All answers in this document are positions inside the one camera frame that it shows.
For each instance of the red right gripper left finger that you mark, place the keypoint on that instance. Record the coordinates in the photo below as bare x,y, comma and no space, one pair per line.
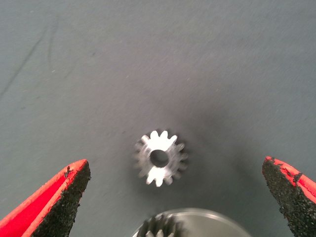
37,212

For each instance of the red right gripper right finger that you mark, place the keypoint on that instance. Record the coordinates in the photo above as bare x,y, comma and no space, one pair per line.
293,197

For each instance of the small steel spur gear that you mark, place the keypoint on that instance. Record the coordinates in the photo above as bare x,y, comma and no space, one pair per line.
160,143
160,227

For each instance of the round metal plate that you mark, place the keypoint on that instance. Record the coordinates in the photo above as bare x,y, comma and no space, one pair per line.
212,224

